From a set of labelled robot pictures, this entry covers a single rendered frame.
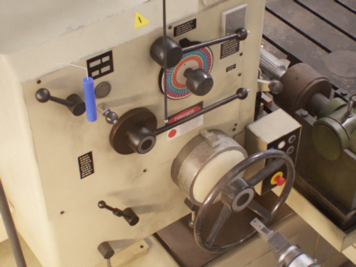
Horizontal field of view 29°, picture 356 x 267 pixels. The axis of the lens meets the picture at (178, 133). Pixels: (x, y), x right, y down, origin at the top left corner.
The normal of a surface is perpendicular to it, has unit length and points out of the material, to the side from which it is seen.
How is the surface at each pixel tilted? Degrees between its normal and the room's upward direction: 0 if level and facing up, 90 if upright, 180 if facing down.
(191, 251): 0
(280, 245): 22
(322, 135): 90
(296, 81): 32
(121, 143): 90
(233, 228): 0
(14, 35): 0
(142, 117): 90
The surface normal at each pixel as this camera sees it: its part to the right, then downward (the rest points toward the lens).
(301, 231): 0.58, 0.56
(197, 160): -0.47, -0.37
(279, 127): 0.00, -0.73
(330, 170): -0.81, 0.40
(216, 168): 0.36, 0.22
